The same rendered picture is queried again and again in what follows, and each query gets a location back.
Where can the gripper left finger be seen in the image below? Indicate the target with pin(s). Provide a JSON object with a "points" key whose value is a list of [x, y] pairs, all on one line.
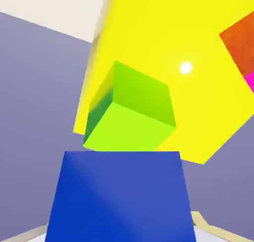
{"points": [[33, 236]]}

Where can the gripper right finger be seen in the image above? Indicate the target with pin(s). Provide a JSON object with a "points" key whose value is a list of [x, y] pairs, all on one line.
{"points": [[206, 234]]}

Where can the small blue cube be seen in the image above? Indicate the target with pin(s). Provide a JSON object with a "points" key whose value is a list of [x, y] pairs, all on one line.
{"points": [[121, 196]]}

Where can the small green cube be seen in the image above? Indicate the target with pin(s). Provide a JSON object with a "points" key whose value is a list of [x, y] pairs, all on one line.
{"points": [[131, 115]]}

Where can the small pink cube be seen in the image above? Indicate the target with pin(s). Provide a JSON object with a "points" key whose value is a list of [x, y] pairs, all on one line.
{"points": [[250, 81]]}

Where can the small orange cube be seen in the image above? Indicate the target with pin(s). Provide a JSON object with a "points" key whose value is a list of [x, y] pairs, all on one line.
{"points": [[241, 43]]}

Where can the large yellow box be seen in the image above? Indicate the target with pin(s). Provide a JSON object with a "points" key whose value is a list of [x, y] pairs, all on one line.
{"points": [[162, 31]]}

